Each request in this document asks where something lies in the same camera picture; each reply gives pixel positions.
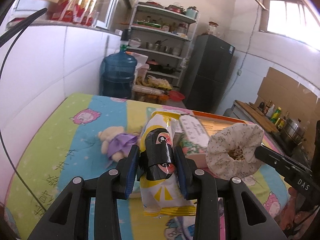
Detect thin black cable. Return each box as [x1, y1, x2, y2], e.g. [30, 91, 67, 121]
[0, 10, 49, 214]

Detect brown cardboard sheet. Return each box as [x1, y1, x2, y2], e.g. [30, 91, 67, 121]
[255, 67, 320, 120]

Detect blue water jug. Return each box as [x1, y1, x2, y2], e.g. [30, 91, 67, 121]
[100, 50, 138, 100]

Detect sliding window frame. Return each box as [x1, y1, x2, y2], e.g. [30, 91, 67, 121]
[11, 0, 125, 29]

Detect thick black braided cable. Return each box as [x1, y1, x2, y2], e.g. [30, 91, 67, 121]
[0, 7, 48, 47]

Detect white floral fabric cap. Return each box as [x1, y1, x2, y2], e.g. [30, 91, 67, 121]
[205, 122, 264, 180]

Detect small high window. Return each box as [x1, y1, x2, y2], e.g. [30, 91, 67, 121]
[259, 0, 320, 47]

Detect wooden cutting board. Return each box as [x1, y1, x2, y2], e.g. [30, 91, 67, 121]
[235, 100, 279, 133]

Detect cream teddy bear purple dress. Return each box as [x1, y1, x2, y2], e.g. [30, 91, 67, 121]
[97, 126, 140, 161]

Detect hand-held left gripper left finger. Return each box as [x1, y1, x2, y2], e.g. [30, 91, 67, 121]
[26, 144, 140, 240]

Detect printed cartoon blanket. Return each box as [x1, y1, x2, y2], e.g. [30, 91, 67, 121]
[5, 92, 308, 240]

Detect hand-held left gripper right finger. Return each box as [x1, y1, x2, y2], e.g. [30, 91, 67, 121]
[174, 145, 288, 240]

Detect black water pump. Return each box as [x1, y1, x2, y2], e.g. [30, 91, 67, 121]
[121, 29, 132, 52]

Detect glass jar with lid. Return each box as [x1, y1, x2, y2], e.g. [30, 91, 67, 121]
[207, 21, 219, 36]

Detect white flour bag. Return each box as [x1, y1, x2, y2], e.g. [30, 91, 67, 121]
[126, 51, 148, 68]

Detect yellow black snack packet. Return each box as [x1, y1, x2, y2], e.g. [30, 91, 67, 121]
[136, 110, 197, 217]

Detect red rimmed pan lid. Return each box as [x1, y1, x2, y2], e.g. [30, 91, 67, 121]
[166, 4, 186, 13]

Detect grey metal shelf rack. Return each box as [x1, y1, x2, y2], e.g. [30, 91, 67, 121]
[129, 2, 198, 90]

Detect floral tissue box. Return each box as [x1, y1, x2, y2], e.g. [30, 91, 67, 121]
[175, 115, 213, 167]

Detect green white carton box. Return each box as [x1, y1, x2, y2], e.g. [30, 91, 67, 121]
[146, 106, 183, 140]

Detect bunch of bananas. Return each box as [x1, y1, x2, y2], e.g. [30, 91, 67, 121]
[136, 76, 150, 87]

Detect dark grey fridge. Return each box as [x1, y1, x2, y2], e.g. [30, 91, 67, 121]
[180, 34, 237, 114]

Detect row of seasoning jars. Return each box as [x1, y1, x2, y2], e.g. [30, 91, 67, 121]
[137, 16, 189, 34]

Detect teal canister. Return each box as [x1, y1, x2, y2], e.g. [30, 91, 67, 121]
[185, 7, 199, 19]

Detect steel cooking pot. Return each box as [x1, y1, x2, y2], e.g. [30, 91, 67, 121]
[280, 119, 307, 143]

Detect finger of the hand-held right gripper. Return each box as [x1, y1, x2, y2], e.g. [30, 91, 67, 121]
[254, 145, 312, 181]

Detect red plastic basket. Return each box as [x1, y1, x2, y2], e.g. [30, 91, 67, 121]
[169, 91, 186, 101]

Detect black pot with red lid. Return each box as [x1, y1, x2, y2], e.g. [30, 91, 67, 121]
[147, 60, 161, 71]

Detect black wok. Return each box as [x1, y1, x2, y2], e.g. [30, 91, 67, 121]
[160, 64, 182, 75]

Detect row of condiment bottles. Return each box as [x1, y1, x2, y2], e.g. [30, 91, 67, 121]
[257, 100, 291, 131]

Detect orange cardboard box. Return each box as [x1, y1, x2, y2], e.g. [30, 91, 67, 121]
[191, 109, 265, 146]

